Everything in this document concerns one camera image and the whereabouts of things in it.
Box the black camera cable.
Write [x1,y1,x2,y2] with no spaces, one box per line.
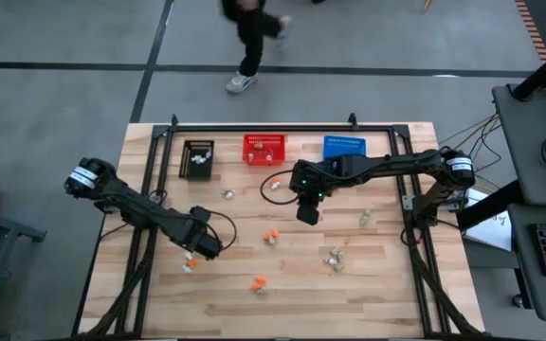
[259,168,302,206]
[204,207,239,253]

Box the person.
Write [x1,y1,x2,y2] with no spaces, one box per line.
[220,0,294,95]

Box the black aluminium table frame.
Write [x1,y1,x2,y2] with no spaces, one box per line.
[70,112,487,341]

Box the white paper sheet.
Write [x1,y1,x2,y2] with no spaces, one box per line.
[462,188,514,252]

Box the black slanted pole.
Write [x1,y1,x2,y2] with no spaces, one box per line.
[511,36,546,102]

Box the black floor cable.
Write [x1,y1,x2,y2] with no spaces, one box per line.
[438,113,504,190]

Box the black desk leg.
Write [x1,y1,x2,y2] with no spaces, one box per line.
[456,179,512,232]

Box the white power adapter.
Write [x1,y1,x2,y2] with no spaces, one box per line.
[462,188,490,203]

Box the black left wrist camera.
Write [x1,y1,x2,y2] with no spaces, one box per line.
[189,205,213,224]

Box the grey metal stand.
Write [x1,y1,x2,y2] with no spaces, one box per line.
[0,206,48,340]

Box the blue plastic basket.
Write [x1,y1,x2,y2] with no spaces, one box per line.
[322,135,368,161]

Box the yellow floor cable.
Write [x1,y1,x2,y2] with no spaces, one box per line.
[441,116,500,157]

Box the grey desk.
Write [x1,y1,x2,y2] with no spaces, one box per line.
[491,82,546,207]
[507,203,546,324]

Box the black plastic basket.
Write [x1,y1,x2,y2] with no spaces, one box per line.
[178,138,216,182]

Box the red plastic basket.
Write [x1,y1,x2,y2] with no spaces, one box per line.
[242,133,287,167]

